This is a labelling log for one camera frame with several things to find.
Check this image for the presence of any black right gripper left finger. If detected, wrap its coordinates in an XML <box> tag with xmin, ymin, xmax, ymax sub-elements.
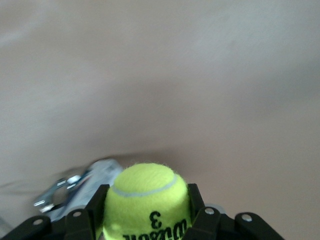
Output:
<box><xmin>0</xmin><ymin>184</ymin><xmax>111</xmax><ymax>240</ymax></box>

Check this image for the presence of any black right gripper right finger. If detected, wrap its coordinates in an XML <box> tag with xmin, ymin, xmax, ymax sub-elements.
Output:
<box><xmin>183</xmin><ymin>183</ymin><xmax>286</xmax><ymax>240</ymax></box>

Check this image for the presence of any yellow tennis ball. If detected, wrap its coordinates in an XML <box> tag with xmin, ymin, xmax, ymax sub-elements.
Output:
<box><xmin>102</xmin><ymin>162</ymin><xmax>192</xmax><ymax>240</ymax></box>

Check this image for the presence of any clear plastic tennis ball can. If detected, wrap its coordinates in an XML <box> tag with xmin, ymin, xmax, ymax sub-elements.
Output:
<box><xmin>33</xmin><ymin>159</ymin><xmax>125</xmax><ymax>222</ymax></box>

